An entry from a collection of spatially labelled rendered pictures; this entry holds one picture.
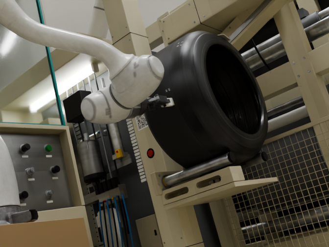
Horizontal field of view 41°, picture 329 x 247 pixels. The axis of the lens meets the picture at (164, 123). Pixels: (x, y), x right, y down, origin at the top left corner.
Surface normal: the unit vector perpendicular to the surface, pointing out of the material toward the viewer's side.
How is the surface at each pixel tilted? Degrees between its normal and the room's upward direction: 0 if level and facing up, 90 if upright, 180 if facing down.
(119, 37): 90
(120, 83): 124
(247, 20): 90
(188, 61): 76
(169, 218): 90
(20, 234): 90
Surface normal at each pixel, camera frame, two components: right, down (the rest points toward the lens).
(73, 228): 0.89, -0.33
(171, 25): -0.63, -0.04
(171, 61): -0.68, -0.44
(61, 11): -0.39, -0.15
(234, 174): 0.73, -0.36
